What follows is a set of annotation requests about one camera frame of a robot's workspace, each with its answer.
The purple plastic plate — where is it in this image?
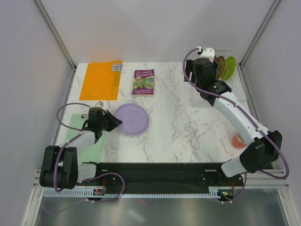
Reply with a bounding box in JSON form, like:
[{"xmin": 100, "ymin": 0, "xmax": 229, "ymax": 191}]
[{"xmin": 114, "ymin": 103, "xmax": 150, "ymax": 136}]

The lime green plate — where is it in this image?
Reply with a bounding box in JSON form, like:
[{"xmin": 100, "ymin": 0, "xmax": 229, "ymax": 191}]
[{"xmin": 221, "ymin": 56, "xmax": 236, "ymax": 81}]

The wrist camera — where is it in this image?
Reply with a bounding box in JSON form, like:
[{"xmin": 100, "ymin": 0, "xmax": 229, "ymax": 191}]
[
  {"xmin": 198, "ymin": 47, "xmax": 215, "ymax": 63},
  {"xmin": 95, "ymin": 101, "xmax": 104, "ymax": 108}
]

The green clipboard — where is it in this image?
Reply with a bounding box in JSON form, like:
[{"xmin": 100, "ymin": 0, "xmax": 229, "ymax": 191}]
[{"xmin": 63, "ymin": 113, "xmax": 106, "ymax": 167}]

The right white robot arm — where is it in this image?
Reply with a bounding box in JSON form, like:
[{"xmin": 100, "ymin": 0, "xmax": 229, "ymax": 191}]
[{"xmin": 183, "ymin": 58, "xmax": 282, "ymax": 186}]

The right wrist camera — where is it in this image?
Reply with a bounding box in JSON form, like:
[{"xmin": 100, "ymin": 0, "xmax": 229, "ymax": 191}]
[{"xmin": 198, "ymin": 47, "xmax": 215, "ymax": 63}]

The orange paper cup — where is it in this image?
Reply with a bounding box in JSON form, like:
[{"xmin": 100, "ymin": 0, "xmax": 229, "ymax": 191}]
[{"xmin": 231, "ymin": 132, "xmax": 246, "ymax": 149}]

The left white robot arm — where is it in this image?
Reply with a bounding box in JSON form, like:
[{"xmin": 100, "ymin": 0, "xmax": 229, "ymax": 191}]
[{"xmin": 39, "ymin": 107, "xmax": 123, "ymax": 192}]

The orange cutting mat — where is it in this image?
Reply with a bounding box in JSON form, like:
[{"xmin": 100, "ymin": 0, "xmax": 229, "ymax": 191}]
[{"xmin": 79, "ymin": 61, "xmax": 123, "ymax": 101}]

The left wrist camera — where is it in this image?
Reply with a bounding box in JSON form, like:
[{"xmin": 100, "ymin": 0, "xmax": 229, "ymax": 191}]
[{"xmin": 95, "ymin": 101, "xmax": 104, "ymax": 108}]

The white slotted cable duct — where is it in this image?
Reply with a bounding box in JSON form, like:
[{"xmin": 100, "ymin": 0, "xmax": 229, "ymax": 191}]
[{"xmin": 42, "ymin": 187, "xmax": 232, "ymax": 199}]

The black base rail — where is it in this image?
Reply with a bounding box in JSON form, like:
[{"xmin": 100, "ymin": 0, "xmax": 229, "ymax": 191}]
[{"xmin": 83, "ymin": 162, "xmax": 243, "ymax": 194}]

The purple treehouse book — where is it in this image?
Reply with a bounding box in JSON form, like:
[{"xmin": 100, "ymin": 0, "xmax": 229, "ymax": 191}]
[{"xmin": 132, "ymin": 69, "xmax": 155, "ymax": 97}]

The yellow brown patterned plate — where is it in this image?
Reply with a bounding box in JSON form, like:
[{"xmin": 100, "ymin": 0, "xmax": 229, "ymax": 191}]
[{"xmin": 215, "ymin": 56, "xmax": 226, "ymax": 80}]

